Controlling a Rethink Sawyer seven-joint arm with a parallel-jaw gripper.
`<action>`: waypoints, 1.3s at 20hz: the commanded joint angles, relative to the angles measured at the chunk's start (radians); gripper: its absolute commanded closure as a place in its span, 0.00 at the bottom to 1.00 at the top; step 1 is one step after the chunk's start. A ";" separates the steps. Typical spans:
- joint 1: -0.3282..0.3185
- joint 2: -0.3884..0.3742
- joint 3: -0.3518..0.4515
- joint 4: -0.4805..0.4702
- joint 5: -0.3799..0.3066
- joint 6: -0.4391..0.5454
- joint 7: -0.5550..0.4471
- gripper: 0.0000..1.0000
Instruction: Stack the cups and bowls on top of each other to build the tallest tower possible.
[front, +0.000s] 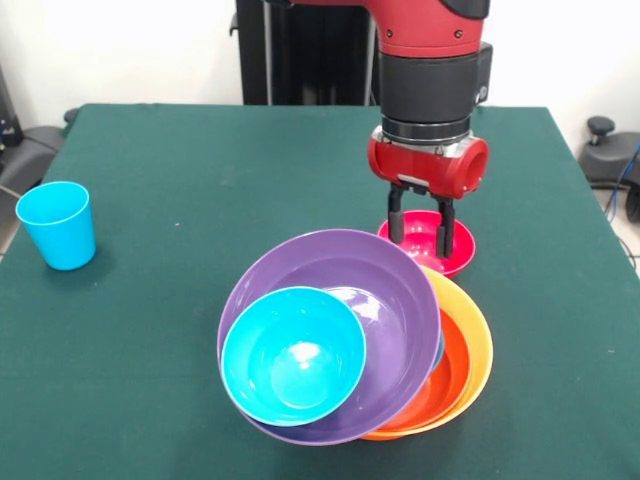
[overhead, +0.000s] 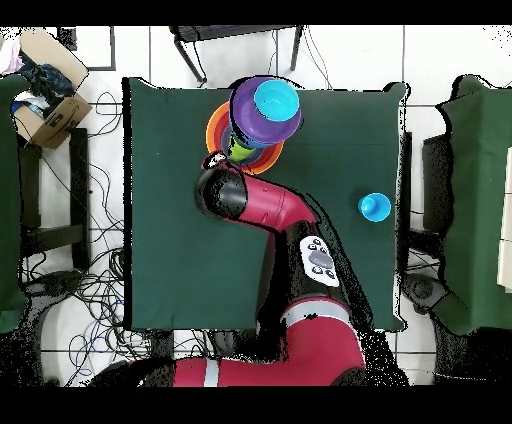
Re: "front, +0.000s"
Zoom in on small light blue bowl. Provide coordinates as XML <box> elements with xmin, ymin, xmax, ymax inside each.
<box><xmin>221</xmin><ymin>286</ymin><xmax>368</xmax><ymax>428</ymax></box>

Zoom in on large blue bowl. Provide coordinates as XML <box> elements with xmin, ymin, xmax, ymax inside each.
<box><xmin>430</xmin><ymin>325</ymin><xmax>447</xmax><ymax>373</ymax></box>

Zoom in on red-orange bowl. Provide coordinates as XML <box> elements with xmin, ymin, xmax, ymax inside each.
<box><xmin>380</xmin><ymin>308</ymin><xmax>472</xmax><ymax>434</ymax></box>

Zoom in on pink bowl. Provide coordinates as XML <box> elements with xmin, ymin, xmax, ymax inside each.
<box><xmin>377</xmin><ymin>209</ymin><xmax>477</xmax><ymax>279</ymax></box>

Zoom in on black office chair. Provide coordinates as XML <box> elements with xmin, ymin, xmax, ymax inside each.
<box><xmin>0</xmin><ymin>68</ymin><xmax>81</xmax><ymax>196</ymax></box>
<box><xmin>582</xmin><ymin>117</ymin><xmax>640</xmax><ymax>191</ymax></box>

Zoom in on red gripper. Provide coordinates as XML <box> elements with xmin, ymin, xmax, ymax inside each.
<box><xmin>367</xmin><ymin>127</ymin><xmax>490</xmax><ymax>257</ymax></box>

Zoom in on black hanging cable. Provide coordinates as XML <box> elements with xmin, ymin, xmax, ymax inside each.
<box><xmin>432</xmin><ymin>60</ymin><xmax>451</xmax><ymax>105</ymax></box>

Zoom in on large orange bowl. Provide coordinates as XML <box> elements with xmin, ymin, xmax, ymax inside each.
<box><xmin>358</xmin><ymin>265</ymin><xmax>494</xmax><ymax>442</ymax></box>

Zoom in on blue cup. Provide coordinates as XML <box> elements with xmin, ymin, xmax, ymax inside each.
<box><xmin>15</xmin><ymin>181</ymin><xmax>97</xmax><ymax>272</ymax></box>

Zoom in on dark green tablecloth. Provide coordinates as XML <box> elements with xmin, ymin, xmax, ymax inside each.
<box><xmin>0</xmin><ymin>104</ymin><xmax>640</xmax><ymax>480</ymax></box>

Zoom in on purple bowl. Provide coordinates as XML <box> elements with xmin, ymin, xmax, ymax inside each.
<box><xmin>217</xmin><ymin>229</ymin><xmax>442</xmax><ymax>446</ymax></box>

